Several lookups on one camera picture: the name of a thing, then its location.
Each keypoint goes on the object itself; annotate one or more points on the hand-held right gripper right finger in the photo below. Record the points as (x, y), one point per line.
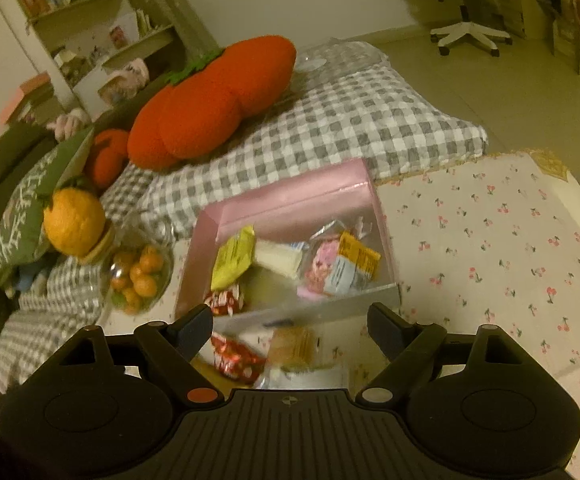
(379, 322)

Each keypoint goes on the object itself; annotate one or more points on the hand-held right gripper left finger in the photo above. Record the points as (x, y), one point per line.
(202, 322)

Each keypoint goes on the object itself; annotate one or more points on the gold snack packet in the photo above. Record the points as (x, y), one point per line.
(205, 367)

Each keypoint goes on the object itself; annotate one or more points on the red snack packet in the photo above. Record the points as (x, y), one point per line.
(237, 360)

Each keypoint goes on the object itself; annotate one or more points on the small yellow blue packet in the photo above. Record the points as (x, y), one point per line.
(352, 265)

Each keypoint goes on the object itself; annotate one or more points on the yellow snack packet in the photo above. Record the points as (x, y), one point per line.
(230, 260)

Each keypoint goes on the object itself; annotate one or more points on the pink snack clear packet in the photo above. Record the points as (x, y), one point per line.
(315, 265)

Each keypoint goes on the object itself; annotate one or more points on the beige pastry clear packet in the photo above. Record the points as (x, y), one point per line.
(295, 347)

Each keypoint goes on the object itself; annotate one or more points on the small white packet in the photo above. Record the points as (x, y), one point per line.
(310, 377)

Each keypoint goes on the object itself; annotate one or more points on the white stick clear packet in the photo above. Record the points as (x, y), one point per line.
(340, 230)

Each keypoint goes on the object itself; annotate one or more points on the long white bread packet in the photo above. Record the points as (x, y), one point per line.
(280, 257)

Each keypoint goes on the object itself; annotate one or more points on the pink cardboard box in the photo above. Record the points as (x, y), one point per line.
(295, 195)

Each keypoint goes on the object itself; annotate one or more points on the pile of small oranges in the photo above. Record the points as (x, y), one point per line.
(140, 277)

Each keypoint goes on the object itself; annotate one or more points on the glass jar with cork lid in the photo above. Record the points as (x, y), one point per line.
(160, 240)

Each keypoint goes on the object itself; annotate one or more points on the large orange fruit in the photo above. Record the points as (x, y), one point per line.
(75, 220)

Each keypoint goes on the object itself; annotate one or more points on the blue plush toy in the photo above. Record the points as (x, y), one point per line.
(32, 280)

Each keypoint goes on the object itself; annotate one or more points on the small orange cushion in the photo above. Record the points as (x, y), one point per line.
(107, 157)

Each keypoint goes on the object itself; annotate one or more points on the grey checkered blanket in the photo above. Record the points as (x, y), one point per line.
(345, 120)

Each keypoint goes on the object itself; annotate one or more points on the green embroidered pillow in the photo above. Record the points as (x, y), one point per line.
(25, 210)

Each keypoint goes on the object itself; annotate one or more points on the orange pumpkin cushion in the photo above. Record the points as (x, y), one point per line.
(210, 100)

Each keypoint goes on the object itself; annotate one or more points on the pink plush toy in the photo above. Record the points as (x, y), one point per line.
(70, 125)

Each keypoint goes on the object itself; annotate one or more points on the pink plush doll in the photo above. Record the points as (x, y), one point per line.
(125, 80)

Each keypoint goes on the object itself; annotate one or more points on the clear plastic bag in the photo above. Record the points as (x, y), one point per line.
(330, 62)

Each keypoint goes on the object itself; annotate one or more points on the pink storage box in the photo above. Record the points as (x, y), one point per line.
(27, 97)

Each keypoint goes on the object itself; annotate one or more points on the white office chair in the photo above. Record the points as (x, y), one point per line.
(464, 27)

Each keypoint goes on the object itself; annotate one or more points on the white bookshelf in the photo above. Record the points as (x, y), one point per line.
(70, 5)

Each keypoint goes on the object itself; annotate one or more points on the cluttered desk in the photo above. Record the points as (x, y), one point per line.
(544, 0)

